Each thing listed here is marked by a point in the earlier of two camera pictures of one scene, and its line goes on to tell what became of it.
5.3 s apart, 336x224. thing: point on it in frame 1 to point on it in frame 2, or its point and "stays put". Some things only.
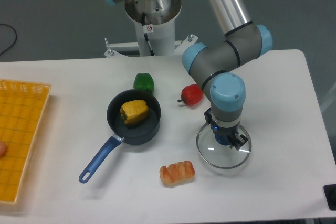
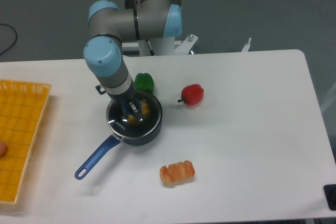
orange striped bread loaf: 177,173 stays put
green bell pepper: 144,81 stays put
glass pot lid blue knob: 221,156 to 137,118
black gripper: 233,141 to 128,97
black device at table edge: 329,190 stays put
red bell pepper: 191,94 stays put
